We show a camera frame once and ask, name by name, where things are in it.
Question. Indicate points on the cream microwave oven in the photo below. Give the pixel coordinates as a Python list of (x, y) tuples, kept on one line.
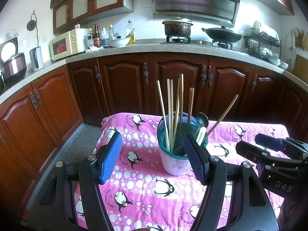
[(65, 47)]

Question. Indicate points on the metal spoon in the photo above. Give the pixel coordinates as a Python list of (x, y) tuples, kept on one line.
[(202, 120)]

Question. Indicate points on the white ceramic soup spoon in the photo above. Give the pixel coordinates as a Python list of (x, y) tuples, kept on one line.
[(201, 136)]

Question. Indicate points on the rice cooker with open lid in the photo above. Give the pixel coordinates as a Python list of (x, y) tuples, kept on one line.
[(14, 67)]

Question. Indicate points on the black wok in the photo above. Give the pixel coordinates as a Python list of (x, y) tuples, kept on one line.
[(221, 36)]

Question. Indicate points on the pink penguin printed tablecloth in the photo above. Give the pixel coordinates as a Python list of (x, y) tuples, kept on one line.
[(144, 173)]

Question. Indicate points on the white cloth on dish rack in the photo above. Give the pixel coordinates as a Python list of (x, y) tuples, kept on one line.
[(258, 26)]

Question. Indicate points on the bundle of wooden chopsticks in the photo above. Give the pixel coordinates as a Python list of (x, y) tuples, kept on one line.
[(171, 115)]

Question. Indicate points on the silver electric kettle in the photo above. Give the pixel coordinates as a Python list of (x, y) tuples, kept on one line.
[(36, 59)]

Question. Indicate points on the small white bowl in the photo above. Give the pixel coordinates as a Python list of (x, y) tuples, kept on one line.
[(274, 61), (284, 65)]

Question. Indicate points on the yellow cooking oil bottle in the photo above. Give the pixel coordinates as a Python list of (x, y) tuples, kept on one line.
[(130, 33)]

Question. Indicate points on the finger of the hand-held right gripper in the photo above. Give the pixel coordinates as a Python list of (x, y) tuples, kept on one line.
[(269, 141), (250, 150)]

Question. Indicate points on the large white bowl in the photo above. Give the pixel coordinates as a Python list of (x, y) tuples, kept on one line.
[(119, 42)]

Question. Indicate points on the wooden cutting board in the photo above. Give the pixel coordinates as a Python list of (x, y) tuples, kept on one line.
[(300, 66)]

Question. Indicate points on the brown wall cabinets glass doors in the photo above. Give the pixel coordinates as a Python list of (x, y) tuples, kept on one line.
[(84, 2)]

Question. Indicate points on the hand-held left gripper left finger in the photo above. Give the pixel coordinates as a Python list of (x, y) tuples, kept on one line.
[(112, 156)]

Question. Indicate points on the wall mounted chopstick basket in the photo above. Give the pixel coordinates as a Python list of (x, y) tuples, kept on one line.
[(298, 37)]

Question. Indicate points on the black dish rack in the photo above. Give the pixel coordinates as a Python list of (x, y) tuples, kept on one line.
[(255, 45)]

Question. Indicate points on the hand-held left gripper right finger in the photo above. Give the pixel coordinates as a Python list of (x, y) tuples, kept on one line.
[(195, 158)]

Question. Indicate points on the dark cooking pot with lid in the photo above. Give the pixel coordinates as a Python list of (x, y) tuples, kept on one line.
[(178, 27)]

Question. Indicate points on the dark soy sauce bottle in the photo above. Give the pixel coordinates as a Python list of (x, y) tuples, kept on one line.
[(97, 37)]

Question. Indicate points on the steel range hood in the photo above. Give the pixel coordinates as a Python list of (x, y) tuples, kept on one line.
[(195, 2)]

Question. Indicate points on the person's right hand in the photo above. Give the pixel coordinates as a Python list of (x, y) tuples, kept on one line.
[(294, 217)]

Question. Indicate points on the yellow capped bottle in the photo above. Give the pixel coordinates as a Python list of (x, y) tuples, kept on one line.
[(111, 32)]

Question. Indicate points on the grey stone kitchen countertop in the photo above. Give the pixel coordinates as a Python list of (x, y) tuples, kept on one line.
[(144, 49)]

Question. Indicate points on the clear glass bottle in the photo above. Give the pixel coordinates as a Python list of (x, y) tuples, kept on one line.
[(90, 38), (104, 37)]

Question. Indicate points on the white floral utensil holder cup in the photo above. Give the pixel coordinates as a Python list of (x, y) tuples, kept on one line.
[(175, 166)]

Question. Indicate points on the gas stove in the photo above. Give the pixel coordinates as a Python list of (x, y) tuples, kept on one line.
[(199, 42)]

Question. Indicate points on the black round hanging trivet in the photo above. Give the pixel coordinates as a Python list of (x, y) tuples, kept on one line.
[(31, 25)]

